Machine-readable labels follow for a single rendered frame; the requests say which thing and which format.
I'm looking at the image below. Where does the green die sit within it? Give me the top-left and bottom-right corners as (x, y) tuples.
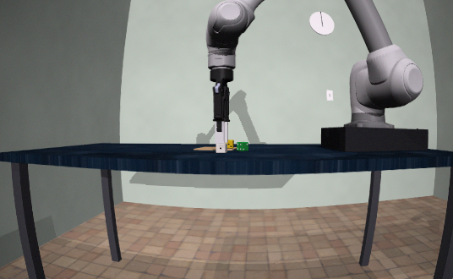
(237, 142), (248, 151)

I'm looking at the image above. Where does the white die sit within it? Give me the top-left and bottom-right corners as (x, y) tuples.
(216, 143), (227, 153)

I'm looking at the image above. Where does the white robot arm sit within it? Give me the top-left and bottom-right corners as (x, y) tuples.
(206, 0), (423, 128)

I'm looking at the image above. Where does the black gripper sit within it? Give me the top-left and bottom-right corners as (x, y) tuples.
(210, 68), (233, 143)

